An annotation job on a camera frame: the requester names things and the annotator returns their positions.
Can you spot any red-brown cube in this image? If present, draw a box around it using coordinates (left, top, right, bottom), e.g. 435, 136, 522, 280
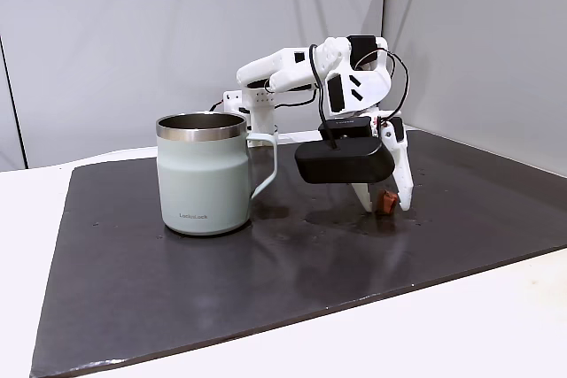
376, 189, 399, 216

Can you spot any pale green steel mug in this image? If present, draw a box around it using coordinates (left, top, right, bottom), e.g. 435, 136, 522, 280
155, 112, 280, 237

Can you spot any dark grey table mat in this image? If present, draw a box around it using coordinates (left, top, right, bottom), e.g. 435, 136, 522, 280
29, 128, 567, 378

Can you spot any black oval camera box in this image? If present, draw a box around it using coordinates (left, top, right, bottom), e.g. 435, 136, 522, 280
293, 137, 397, 186

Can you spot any black camera cable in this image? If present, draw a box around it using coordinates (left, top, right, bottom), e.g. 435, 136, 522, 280
307, 42, 340, 151

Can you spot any thin black motor cable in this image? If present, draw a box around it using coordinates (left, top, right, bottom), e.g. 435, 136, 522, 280
353, 49, 410, 125

